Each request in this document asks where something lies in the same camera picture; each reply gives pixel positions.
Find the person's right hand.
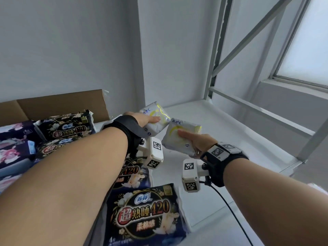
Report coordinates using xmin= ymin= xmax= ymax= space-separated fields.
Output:
xmin=177 ymin=129 xmax=218 ymax=159

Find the person's left hand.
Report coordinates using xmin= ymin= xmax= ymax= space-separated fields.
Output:
xmin=123 ymin=112 xmax=161 ymax=127

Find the white metal shelf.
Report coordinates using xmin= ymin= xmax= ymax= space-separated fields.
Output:
xmin=0 ymin=0 xmax=328 ymax=246

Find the person's left forearm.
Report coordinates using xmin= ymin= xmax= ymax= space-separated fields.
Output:
xmin=0 ymin=129 xmax=128 ymax=246

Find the person's right forearm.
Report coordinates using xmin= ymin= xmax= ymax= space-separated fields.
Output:
xmin=223 ymin=159 xmax=328 ymax=246

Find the white marker plate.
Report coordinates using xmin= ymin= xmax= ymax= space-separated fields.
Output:
xmin=206 ymin=142 xmax=243 ymax=161

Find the brown cardboard sheet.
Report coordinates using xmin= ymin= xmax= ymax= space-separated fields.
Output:
xmin=0 ymin=89 xmax=111 ymax=127

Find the frosted glass window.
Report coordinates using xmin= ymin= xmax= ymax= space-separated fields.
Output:
xmin=271 ymin=0 xmax=328 ymax=90

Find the black wrist strap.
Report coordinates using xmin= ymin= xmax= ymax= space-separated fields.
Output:
xmin=102 ymin=115 xmax=144 ymax=158
xmin=200 ymin=142 xmax=249 ymax=188

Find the black cable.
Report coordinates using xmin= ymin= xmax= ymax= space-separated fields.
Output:
xmin=204 ymin=180 xmax=254 ymax=246

